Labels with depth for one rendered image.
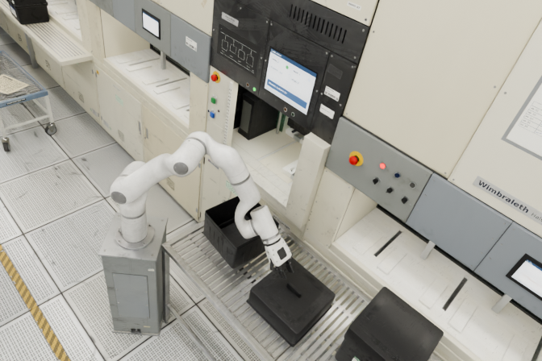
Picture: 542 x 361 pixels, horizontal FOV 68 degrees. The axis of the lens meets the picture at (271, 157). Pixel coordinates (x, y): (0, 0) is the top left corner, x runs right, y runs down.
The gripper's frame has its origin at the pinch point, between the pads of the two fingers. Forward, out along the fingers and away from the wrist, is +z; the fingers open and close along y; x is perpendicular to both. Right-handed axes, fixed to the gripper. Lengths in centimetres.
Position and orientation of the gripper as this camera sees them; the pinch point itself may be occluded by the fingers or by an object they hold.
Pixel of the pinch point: (285, 271)
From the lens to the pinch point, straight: 186.1
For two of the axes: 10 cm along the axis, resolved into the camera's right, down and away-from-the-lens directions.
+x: -6.0, 1.7, 7.8
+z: 4.0, 9.1, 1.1
